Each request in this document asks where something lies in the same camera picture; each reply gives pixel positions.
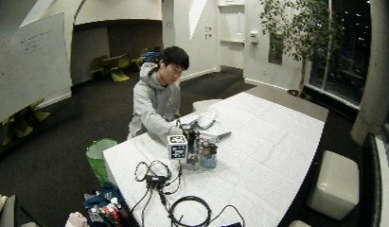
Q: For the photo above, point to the person in grey hoodie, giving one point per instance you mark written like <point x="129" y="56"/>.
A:
<point x="153" y="101"/>

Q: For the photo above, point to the indoor tree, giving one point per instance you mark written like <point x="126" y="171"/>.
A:
<point x="301" y="34"/>

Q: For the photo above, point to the dark bag with items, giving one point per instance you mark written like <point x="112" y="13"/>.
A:
<point x="102" y="206"/>

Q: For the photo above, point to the white ottoman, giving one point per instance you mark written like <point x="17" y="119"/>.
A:
<point x="204" y="104"/>

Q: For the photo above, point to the white marker cube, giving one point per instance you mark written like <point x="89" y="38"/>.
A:
<point x="177" y="147"/>

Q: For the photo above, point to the white whiteboard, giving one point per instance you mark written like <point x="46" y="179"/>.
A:
<point x="28" y="67"/>

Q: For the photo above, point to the plant pot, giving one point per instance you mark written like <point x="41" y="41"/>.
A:
<point x="294" y="93"/>

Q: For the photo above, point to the white cube stool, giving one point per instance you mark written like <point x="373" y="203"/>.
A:
<point x="334" y="184"/>
<point x="298" y="224"/>

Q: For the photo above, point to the green chair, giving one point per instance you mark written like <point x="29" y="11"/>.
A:
<point x="118" y="69"/>
<point x="138" y="60"/>
<point x="24" y="121"/>
<point x="97" y="66"/>

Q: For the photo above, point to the green waste bin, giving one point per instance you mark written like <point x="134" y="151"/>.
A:
<point x="97" y="159"/>

